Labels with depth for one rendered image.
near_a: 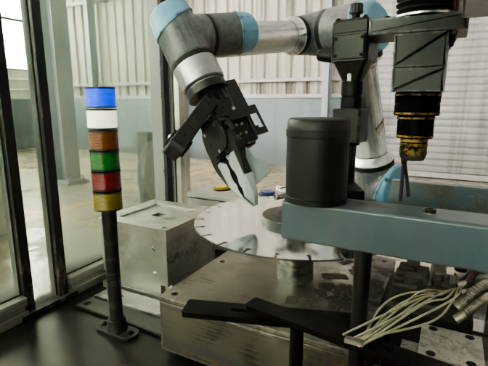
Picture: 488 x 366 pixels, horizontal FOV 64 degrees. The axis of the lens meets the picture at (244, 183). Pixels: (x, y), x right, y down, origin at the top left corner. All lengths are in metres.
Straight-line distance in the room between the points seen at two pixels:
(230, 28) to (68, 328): 0.60
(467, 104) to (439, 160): 0.86
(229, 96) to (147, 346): 0.43
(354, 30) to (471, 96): 5.88
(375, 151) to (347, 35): 0.54
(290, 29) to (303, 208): 0.71
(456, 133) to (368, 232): 6.15
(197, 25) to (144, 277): 0.48
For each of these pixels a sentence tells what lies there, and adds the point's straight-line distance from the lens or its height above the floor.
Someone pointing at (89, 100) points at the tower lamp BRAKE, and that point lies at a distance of 0.64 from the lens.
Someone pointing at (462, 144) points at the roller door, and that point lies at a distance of 6.49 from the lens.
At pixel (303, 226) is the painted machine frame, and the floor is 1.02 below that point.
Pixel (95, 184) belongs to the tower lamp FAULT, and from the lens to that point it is 0.65.
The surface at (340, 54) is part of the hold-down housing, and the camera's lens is 0.61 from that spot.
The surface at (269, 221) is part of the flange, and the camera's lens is 0.61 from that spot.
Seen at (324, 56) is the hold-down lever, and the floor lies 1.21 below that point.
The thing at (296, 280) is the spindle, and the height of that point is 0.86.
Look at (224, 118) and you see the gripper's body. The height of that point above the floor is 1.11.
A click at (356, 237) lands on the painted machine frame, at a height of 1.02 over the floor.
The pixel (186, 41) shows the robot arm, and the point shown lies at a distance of 0.67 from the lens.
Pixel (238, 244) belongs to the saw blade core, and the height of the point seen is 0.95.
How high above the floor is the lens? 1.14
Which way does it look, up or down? 12 degrees down
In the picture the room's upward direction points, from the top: straight up
